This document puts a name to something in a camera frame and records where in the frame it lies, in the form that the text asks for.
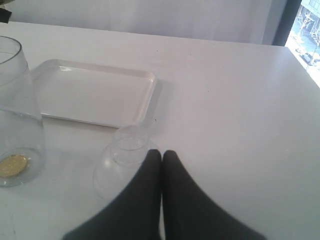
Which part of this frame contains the white plastic tray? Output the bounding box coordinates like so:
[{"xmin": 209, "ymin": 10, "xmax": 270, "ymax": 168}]
[{"xmin": 30, "ymin": 59, "xmax": 157, "ymax": 128}]

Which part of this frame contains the clear plastic shaker body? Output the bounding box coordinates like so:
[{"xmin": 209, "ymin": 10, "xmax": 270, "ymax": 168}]
[{"xmin": 0, "ymin": 36, "xmax": 46, "ymax": 187}]

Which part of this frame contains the gold coin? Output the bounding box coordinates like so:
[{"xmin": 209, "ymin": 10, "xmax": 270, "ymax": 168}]
[{"xmin": 0, "ymin": 154, "xmax": 28, "ymax": 178}]

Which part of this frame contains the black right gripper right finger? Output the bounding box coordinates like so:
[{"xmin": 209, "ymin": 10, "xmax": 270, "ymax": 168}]
[{"xmin": 162, "ymin": 150, "xmax": 266, "ymax": 240}]

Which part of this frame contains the clear plastic shaker lid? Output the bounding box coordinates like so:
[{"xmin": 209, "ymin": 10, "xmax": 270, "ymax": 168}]
[{"xmin": 93, "ymin": 125, "xmax": 151, "ymax": 201}]

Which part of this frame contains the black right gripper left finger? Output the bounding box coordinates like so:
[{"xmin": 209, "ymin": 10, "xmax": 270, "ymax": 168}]
[{"xmin": 63, "ymin": 149, "xmax": 162, "ymax": 240}]

